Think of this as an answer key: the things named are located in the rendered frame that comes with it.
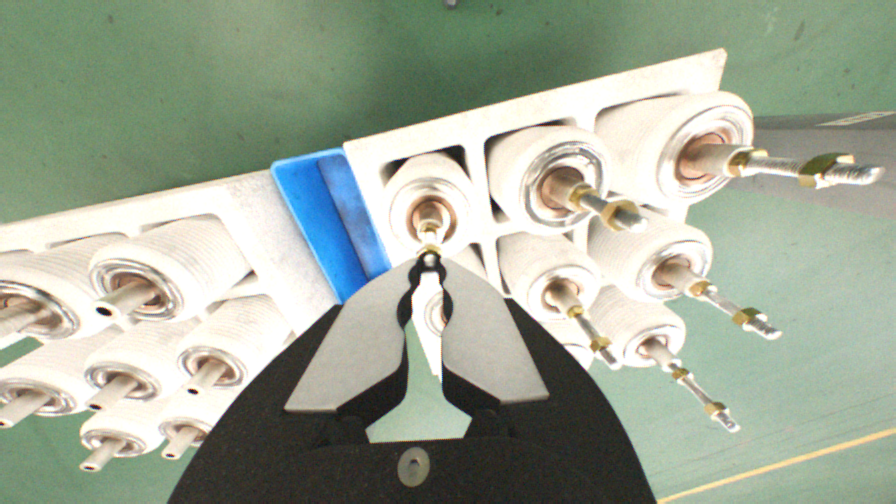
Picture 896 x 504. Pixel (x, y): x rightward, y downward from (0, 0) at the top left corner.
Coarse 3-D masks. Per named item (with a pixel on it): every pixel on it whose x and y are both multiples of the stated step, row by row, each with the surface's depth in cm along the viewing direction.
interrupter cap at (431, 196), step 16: (400, 192) 20; (416, 192) 20; (432, 192) 20; (448, 192) 20; (400, 208) 20; (416, 208) 21; (432, 208) 21; (448, 208) 21; (464, 208) 21; (400, 224) 21; (416, 224) 21; (448, 224) 22; (464, 224) 21; (400, 240) 22; (416, 240) 22; (448, 240) 22; (464, 240) 22
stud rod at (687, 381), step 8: (672, 368) 28; (688, 384) 26; (696, 384) 26; (696, 392) 25; (704, 392) 25; (704, 400) 24; (712, 400) 24; (720, 416) 23; (728, 416) 23; (728, 424) 22; (736, 424) 22
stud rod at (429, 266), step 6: (426, 234) 18; (432, 234) 17; (426, 240) 16; (432, 240) 16; (426, 258) 14; (432, 258) 14; (426, 264) 13; (432, 264) 13; (426, 270) 13; (432, 270) 13; (426, 276) 13; (432, 276) 13
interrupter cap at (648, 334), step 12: (660, 324) 29; (636, 336) 30; (648, 336) 29; (660, 336) 30; (672, 336) 30; (684, 336) 30; (624, 348) 31; (636, 348) 31; (672, 348) 31; (636, 360) 32; (648, 360) 32
